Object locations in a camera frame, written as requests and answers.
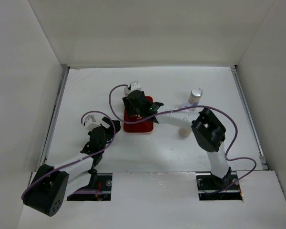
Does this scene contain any red label jar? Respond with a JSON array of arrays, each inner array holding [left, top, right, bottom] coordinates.
[[180, 103, 193, 112]]

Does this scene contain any yellow cap spice bottle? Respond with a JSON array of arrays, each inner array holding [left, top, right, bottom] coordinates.
[[178, 127, 191, 138]]

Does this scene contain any blue label silver cap bottle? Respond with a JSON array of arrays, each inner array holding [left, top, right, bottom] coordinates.
[[188, 88, 203, 106]]

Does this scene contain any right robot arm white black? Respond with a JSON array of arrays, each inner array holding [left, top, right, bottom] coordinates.
[[123, 90, 231, 189]]

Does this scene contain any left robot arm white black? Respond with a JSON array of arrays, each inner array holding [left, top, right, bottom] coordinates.
[[21, 116, 121, 217]]

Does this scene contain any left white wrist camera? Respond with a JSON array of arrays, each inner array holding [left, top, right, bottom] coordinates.
[[83, 114, 101, 131]]

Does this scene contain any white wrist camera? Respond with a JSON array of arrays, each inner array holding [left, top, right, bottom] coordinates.
[[83, 114, 101, 131], [124, 81, 142, 95]]

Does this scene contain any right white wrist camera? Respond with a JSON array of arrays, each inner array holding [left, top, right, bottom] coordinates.
[[124, 81, 142, 95]]

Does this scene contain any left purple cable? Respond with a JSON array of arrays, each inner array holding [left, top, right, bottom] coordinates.
[[20, 111, 117, 201]]

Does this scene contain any purple cable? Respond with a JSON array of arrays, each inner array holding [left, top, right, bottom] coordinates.
[[20, 111, 117, 201], [109, 84, 257, 194]]

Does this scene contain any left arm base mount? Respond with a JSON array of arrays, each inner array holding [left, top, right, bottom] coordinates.
[[67, 173, 112, 201]]

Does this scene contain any left metal side rail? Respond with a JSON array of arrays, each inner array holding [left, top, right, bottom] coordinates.
[[36, 64, 70, 169]]

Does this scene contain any metal side rail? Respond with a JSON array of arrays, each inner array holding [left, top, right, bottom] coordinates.
[[36, 64, 70, 169], [230, 65, 269, 170]]

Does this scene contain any right metal side rail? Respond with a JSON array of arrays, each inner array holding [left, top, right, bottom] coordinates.
[[230, 65, 269, 170]]

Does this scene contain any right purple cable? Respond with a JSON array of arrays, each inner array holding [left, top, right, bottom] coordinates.
[[109, 84, 257, 194]]

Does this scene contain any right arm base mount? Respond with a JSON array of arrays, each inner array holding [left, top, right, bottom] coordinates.
[[196, 172, 243, 201]]

